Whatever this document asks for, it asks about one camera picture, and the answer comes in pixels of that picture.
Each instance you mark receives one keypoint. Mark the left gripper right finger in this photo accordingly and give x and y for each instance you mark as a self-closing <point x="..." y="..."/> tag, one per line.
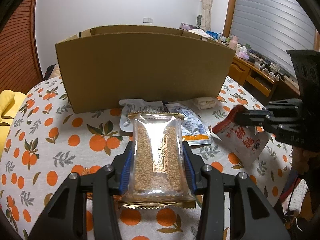
<point x="252" y="216"/>

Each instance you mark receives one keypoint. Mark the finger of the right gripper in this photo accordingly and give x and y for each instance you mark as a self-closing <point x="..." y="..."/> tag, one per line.
<point x="283" y="106"/>
<point x="270" y="121"/>

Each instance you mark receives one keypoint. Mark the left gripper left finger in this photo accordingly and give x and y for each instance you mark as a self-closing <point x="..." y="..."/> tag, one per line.
<point x="64" y="217"/>

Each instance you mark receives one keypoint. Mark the white red snack bag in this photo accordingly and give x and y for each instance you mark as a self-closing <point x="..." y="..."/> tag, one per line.
<point x="246" y="142"/>

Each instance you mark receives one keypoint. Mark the small white cake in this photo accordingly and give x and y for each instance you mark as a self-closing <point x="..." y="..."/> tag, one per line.
<point x="204" y="102"/>

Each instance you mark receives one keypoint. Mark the silver orange-stripe snack pouch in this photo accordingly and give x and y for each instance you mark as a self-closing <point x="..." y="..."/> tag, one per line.
<point x="193" y="129"/>

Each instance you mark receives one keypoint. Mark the clear sesame candy packet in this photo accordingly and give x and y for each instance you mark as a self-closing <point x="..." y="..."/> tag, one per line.
<point x="157" y="174"/>

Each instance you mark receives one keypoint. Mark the silver blue snack pouch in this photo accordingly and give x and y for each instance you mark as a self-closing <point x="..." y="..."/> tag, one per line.
<point x="136" y="106"/>

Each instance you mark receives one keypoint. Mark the person right hand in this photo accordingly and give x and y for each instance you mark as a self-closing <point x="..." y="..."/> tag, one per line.
<point x="305" y="163"/>

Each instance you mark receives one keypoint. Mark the wooden sideboard cabinet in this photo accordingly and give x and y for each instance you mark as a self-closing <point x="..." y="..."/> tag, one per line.
<point x="247" y="75"/>

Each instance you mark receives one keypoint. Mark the black gripper stand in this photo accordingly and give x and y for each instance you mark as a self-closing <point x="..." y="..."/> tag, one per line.
<point x="279" y="75"/>
<point x="265" y="65"/>

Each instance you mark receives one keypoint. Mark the pink tissue pack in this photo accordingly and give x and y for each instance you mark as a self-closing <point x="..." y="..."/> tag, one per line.
<point x="242" y="52"/>

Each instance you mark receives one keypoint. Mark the orange print bed sheet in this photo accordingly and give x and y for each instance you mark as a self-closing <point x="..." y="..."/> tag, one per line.
<point x="47" y="141"/>

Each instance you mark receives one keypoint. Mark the pink thermos bottle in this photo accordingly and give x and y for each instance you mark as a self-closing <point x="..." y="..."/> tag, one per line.
<point x="233" y="42"/>

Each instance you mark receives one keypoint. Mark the grey window blind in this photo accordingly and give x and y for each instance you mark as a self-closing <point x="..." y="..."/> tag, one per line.
<point x="273" y="27"/>

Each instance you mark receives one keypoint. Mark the folded floral cloth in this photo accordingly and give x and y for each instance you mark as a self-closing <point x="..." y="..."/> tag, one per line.
<point x="201" y="33"/>

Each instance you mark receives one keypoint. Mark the small white fan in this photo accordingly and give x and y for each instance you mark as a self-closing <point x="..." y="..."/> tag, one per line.
<point x="198" y="20"/>

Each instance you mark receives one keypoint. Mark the yellow plush toy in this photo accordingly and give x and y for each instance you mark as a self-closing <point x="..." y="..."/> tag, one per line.
<point x="10" y="104"/>

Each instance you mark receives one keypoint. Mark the beige curtain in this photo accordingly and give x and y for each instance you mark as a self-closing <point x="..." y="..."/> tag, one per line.
<point x="206" y="14"/>

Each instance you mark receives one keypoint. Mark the floral quilt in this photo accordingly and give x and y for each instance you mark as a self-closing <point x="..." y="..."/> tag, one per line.
<point x="52" y="71"/>

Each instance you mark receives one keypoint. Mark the wooden louvered wardrobe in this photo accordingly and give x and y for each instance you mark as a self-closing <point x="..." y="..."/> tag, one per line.
<point x="20" y="66"/>

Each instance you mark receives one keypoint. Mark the brown cardboard box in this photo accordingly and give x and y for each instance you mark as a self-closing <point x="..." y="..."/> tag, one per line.
<point x="103" y="65"/>

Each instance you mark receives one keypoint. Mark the white wall switch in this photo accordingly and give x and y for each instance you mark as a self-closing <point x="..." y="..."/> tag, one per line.
<point x="148" y="20"/>

